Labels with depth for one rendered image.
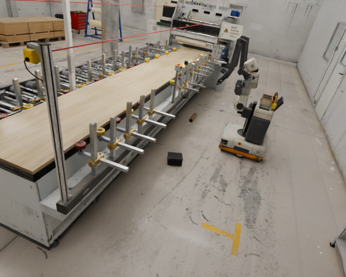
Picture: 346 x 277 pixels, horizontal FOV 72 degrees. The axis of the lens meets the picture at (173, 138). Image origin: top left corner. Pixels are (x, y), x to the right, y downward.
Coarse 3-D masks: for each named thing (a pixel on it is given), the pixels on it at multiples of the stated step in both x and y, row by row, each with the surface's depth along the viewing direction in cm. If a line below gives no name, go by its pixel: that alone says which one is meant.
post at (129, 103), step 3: (129, 102) 202; (129, 105) 203; (126, 108) 206; (129, 108) 205; (126, 111) 207; (129, 111) 206; (126, 114) 208; (129, 114) 207; (126, 117) 210; (129, 117) 209; (126, 120) 211; (129, 120) 210; (126, 123) 213; (129, 123) 212; (126, 126) 215; (129, 126) 214; (126, 129) 216; (129, 129) 216; (126, 132) 218; (129, 132) 218; (129, 138) 222; (126, 141) 223; (129, 141) 224
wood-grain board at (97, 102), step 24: (120, 72) 346; (144, 72) 363; (168, 72) 381; (72, 96) 252; (96, 96) 261; (120, 96) 270; (0, 120) 193; (24, 120) 198; (48, 120) 204; (72, 120) 209; (96, 120) 215; (0, 144) 168; (24, 144) 171; (48, 144) 175; (72, 144) 180; (24, 168) 151
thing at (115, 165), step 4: (80, 152) 183; (84, 152) 184; (84, 156) 184; (88, 156) 182; (100, 160) 180; (104, 160) 179; (108, 160) 180; (108, 164) 178; (112, 164) 177; (116, 164) 177; (120, 164) 178; (116, 168) 177; (120, 168) 175; (124, 168) 175; (128, 168) 176
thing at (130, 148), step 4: (100, 136) 204; (104, 140) 203; (108, 140) 202; (120, 144) 199; (124, 144) 200; (128, 148) 198; (132, 148) 196; (136, 148) 197; (136, 152) 196; (140, 152) 195
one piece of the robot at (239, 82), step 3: (243, 78) 338; (237, 81) 341; (240, 81) 343; (237, 84) 330; (240, 84) 329; (237, 87) 333; (240, 87) 331; (243, 87) 331; (237, 90) 334; (240, 90) 333; (237, 93) 336; (240, 93) 335
